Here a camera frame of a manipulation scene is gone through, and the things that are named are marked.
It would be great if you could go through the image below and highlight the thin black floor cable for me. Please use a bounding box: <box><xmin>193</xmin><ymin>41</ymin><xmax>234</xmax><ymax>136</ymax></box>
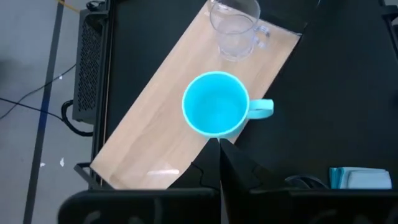
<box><xmin>0</xmin><ymin>63</ymin><xmax>77</xmax><ymax>121</ymax></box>

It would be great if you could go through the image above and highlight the clear glass mug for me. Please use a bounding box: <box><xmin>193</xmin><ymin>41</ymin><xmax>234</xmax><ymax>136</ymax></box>
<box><xmin>208</xmin><ymin>0</ymin><xmax>271</xmax><ymax>62</ymax></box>

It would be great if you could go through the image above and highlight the mint green plastic mug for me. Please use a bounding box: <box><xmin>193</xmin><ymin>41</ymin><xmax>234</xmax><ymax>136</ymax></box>
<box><xmin>181</xmin><ymin>70</ymin><xmax>275</xmax><ymax>140</ymax></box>

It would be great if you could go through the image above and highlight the folded light blue cloth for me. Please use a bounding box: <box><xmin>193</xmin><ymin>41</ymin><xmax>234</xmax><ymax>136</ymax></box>
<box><xmin>328</xmin><ymin>166</ymin><xmax>393</xmax><ymax>190</ymax></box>

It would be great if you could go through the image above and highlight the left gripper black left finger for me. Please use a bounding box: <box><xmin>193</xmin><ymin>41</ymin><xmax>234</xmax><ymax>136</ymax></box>
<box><xmin>167</xmin><ymin>138</ymin><xmax>222</xmax><ymax>191</ymax></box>

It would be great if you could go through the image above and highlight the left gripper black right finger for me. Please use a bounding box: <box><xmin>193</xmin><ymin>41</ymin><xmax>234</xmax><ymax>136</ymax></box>
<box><xmin>219</xmin><ymin>138</ymin><xmax>282</xmax><ymax>192</ymax></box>

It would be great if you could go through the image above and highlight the thick black power cable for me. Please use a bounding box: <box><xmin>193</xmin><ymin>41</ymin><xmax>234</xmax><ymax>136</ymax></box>
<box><xmin>60</xmin><ymin>99</ymin><xmax>95</xmax><ymax>138</ymax></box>

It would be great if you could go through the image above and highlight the wooden shelf with black frame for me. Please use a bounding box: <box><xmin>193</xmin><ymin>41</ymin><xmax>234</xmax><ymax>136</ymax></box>
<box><xmin>73</xmin><ymin>0</ymin><xmax>302</xmax><ymax>191</ymax></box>

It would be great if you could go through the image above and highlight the black perforated computer tower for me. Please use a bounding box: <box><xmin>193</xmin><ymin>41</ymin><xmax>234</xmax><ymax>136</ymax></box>
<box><xmin>72</xmin><ymin>8</ymin><xmax>109</xmax><ymax>126</ymax></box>

